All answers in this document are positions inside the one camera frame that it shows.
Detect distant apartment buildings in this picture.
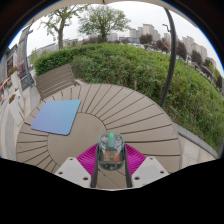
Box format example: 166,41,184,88
128,23,209,64

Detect brown slatted chair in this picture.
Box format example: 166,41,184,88
34,63,81,101

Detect transparent computer mouse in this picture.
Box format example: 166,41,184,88
97,132,126,172

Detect round-crowned green tree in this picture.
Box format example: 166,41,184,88
78,4,131,43

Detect blue mouse pad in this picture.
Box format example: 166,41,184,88
30,99,83,137

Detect green hedge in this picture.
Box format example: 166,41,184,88
33,42,224,151

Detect bare-trunked leafy tree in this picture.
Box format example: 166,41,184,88
39,4,84,51

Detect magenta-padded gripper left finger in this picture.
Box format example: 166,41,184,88
54,143,100,189

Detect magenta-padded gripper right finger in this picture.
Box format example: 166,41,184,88
123,143,170,189

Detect tall grey sign pillar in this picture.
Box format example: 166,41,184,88
17,26,35,92

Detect white planter box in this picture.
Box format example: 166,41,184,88
8,93,26,126

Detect black curved umbrella pole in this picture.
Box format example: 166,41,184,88
159,6,178,108

